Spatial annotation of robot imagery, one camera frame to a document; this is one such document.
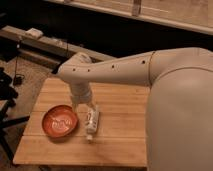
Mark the wooden wall shelf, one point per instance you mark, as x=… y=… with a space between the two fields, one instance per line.
x=193 y=15

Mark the orange ceramic bowl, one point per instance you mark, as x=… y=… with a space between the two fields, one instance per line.
x=59 y=121

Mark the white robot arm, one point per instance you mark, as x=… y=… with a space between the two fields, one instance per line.
x=179 y=114

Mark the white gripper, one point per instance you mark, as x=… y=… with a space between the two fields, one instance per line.
x=81 y=94

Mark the small white box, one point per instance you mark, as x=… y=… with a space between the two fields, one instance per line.
x=34 y=33

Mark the black office chair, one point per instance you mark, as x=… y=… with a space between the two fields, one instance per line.
x=8 y=94

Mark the white plastic bottle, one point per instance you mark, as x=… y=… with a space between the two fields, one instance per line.
x=91 y=124

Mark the long wooden beam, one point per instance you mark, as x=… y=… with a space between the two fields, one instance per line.
x=48 y=44

